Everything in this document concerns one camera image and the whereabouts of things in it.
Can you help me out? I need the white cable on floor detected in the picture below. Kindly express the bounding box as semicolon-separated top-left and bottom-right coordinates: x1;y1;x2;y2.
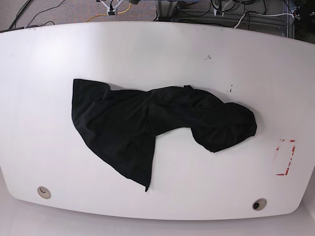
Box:
233;12;295;29

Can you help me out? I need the black t-shirt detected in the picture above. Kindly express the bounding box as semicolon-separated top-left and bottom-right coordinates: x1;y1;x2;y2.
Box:
71;79;257;189

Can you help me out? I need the right table grommet hole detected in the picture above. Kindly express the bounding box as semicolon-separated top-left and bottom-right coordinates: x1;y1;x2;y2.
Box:
252;198;267;211

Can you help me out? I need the aluminium frame stand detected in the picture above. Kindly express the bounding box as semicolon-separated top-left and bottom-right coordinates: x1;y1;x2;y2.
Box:
155;0;178;22

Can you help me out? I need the left table grommet hole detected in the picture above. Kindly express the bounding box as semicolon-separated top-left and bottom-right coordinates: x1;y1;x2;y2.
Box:
37;186;51;199

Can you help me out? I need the table grommet hole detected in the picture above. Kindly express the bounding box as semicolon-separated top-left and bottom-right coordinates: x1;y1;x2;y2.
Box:
37;186;51;199
252;198;267;211

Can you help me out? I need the yellow cable on floor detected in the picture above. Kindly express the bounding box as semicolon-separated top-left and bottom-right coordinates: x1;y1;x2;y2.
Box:
86;4;131;23

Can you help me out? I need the red tape rectangle marking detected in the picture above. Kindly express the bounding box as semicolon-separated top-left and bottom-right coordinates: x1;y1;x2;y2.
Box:
273;139;296;176

